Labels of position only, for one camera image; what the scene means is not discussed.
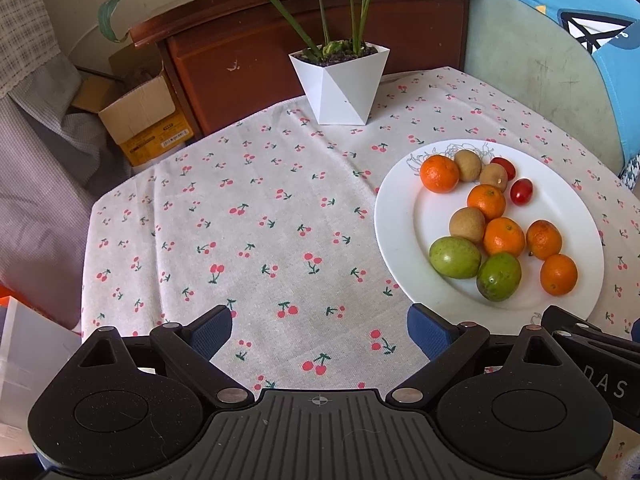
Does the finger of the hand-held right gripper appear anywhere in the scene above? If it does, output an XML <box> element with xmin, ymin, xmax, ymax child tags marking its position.
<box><xmin>541</xmin><ymin>305</ymin><xmax>633</xmax><ymax>356</ymax></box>

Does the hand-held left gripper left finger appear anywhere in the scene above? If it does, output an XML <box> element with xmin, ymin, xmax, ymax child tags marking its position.
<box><xmin>75</xmin><ymin>304</ymin><xmax>256</xmax><ymax>407</ymax></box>

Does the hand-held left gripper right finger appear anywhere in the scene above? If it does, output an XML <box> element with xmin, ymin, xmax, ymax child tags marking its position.
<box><xmin>385</xmin><ymin>303</ymin><xmax>556</xmax><ymax>407</ymax></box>

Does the orange mandarin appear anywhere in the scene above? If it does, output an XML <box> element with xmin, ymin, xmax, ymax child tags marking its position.
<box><xmin>467</xmin><ymin>184</ymin><xmax>507</xmax><ymax>221</ymax></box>
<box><xmin>420</xmin><ymin>154</ymin><xmax>460</xmax><ymax>194</ymax></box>
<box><xmin>540</xmin><ymin>253</ymin><xmax>579</xmax><ymax>296</ymax></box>
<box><xmin>526</xmin><ymin>220</ymin><xmax>563</xmax><ymax>260</ymax></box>
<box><xmin>483</xmin><ymin>217</ymin><xmax>526</xmax><ymax>257</ymax></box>

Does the green oval plum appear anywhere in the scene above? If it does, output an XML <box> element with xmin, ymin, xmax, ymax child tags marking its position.
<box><xmin>429</xmin><ymin>237</ymin><xmax>482</xmax><ymax>280</ymax></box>

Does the green round plum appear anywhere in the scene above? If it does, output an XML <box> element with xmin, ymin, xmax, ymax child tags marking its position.
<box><xmin>476</xmin><ymin>252</ymin><xmax>522</xmax><ymax>302</ymax></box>

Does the brown kiwi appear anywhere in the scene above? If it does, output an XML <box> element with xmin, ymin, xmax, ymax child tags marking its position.
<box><xmin>454</xmin><ymin>149</ymin><xmax>483</xmax><ymax>183</ymax></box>
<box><xmin>479</xmin><ymin>162</ymin><xmax>509</xmax><ymax>192</ymax></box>
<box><xmin>449</xmin><ymin>207</ymin><xmax>486</xmax><ymax>242</ymax></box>

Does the white ceramic plate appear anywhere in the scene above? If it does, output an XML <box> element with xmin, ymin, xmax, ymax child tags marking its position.
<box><xmin>374</xmin><ymin>139</ymin><xmax>606</xmax><ymax>338</ymax></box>

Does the red cherry tomato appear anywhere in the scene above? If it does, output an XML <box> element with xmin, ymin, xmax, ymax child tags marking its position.
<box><xmin>509</xmin><ymin>178</ymin><xmax>534</xmax><ymax>207</ymax></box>
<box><xmin>490</xmin><ymin>157</ymin><xmax>516</xmax><ymax>181</ymax></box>

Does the cherry print tablecloth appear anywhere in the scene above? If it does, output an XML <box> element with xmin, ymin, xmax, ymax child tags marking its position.
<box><xmin>80</xmin><ymin>66</ymin><xmax>640</xmax><ymax>480</ymax></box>

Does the black white checked cloth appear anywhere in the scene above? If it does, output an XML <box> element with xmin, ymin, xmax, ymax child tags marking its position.
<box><xmin>619</xmin><ymin>152</ymin><xmax>640</xmax><ymax>191</ymax></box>

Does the white plastic storage box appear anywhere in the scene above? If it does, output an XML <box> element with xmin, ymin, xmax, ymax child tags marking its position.
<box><xmin>0</xmin><ymin>285</ymin><xmax>83</xmax><ymax>456</ymax></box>

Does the open cardboard box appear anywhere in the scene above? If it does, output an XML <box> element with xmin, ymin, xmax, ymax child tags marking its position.
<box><xmin>71</xmin><ymin>52</ymin><xmax>195</xmax><ymax>167</ymax></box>

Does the checked curtain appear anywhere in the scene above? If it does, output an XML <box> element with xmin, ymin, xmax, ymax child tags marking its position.
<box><xmin>0</xmin><ymin>0</ymin><xmax>136</xmax><ymax>331</ymax></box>

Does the potted plant in white pot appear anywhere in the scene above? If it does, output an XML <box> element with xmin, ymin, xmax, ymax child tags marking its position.
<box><xmin>98</xmin><ymin>0</ymin><xmax>391</xmax><ymax>126</ymax></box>

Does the pale green cushion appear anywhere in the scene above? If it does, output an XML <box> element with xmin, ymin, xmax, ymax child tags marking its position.
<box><xmin>462</xmin><ymin>0</ymin><xmax>626</xmax><ymax>176</ymax></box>

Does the dark wooden cabinet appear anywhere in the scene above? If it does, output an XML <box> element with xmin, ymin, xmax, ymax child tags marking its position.
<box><xmin>129</xmin><ymin>0</ymin><xmax>485</xmax><ymax>138</ymax></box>

